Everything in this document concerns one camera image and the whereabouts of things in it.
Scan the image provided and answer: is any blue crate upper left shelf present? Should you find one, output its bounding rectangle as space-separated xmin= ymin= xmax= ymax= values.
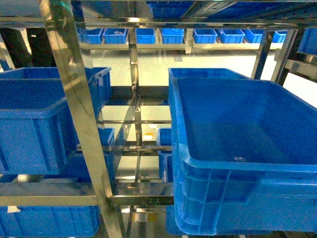
xmin=0 ymin=66 xmax=112 ymax=176

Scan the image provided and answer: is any blue crate shelf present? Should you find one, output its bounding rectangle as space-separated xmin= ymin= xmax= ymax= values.
xmin=169 ymin=78 xmax=317 ymax=236
xmin=0 ymin=66 xmax=112 ymax=176

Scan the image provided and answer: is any blue crate center shelf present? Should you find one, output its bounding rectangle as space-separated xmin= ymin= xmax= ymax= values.
xmin=169 ymin=78 xmax=317 ymax=236

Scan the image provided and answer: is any steel shelf rack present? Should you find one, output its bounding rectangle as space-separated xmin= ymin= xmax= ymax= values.
xmin=0 ymin=0 xmax=317 ymax=238

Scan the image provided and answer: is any blue crate with white foam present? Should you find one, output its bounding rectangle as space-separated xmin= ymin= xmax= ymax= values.
xmin=0 ymin=206 xmax=100 ymax=238

